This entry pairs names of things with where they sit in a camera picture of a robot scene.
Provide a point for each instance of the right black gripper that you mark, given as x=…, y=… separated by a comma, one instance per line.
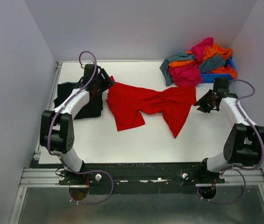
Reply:
x=205, y=108

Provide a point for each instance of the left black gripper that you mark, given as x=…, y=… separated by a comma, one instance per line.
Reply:
x=108, y=82

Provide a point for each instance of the red t-shirt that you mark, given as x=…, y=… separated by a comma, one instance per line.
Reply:
x=127, y=103

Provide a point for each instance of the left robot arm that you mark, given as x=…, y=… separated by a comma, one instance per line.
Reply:
x=57, y=129

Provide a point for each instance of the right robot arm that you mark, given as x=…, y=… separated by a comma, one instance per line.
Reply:
x=244, y=147

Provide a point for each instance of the blue plastic bin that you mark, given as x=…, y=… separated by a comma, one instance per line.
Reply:
x=228, y=71

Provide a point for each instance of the folded black t-shirt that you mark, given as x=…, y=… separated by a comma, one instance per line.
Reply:
x=92, y=109

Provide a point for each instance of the magenta t-shirt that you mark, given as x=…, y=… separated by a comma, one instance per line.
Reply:
x=184, y=69

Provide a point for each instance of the grey-blue t-shirt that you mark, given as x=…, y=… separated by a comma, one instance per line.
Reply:
x=206, y=66

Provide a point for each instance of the folded blue t-shirt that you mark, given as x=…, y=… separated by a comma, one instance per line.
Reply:
x=71, y=83

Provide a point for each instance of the orange t-shirt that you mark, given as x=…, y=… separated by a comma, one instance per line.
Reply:
x=217, y=49

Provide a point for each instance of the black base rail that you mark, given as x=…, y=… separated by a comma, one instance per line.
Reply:
x=140, y=178

